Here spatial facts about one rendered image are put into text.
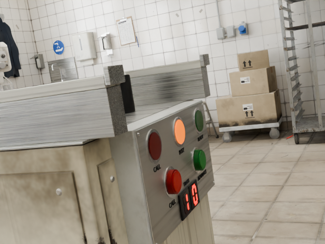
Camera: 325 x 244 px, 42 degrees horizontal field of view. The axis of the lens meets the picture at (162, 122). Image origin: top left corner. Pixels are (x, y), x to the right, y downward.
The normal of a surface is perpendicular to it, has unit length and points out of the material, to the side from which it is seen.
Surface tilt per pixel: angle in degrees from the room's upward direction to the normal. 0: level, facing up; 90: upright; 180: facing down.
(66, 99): 90
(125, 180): 90
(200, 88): 90
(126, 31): 89
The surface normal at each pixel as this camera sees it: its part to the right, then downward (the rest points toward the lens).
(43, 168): -0.40, 0.18
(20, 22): 0.88, -0.07
